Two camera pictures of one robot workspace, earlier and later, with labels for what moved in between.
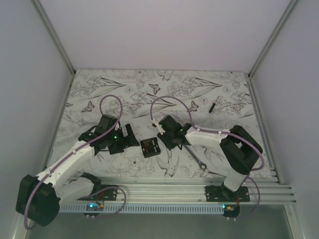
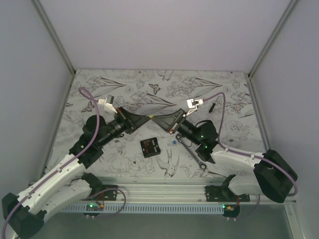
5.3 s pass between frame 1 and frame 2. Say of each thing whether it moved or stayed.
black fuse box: stayed
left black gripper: moved
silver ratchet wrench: stayed
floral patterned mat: stayed
